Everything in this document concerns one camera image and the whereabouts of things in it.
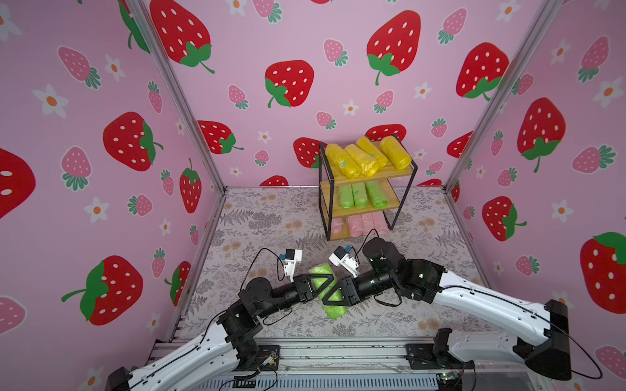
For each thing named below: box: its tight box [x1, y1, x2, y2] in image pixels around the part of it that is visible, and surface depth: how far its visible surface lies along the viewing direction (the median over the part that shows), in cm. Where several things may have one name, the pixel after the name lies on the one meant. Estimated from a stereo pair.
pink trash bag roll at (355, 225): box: [347, 214, 363, 238], surface depth 103 cm
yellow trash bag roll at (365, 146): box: [355, 136, 388, 169], surface depth 83 cm
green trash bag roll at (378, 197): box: [365, 180, 389, 210], surface depth 92 cm
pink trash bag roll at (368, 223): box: [360, 212, 375, 236], surface depth 103 cm
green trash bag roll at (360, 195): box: [352, 182, 369, 209], surface depth 92 cm
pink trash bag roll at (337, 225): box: [331, 217, 344, 234], surface depth 103 cm
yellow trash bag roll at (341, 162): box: [325, 143, 362, 180], surface depth 78 cm
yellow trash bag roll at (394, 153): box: [379, 135, 412, 170], surface depth 82 cm
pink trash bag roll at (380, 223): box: [371, 210, 390, 235], surface depth 104 cm
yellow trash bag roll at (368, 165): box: [344, 144, 380, 178], surface depth 78 cm
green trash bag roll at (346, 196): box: [338, 184, 355, 210], surface depth 92 cm
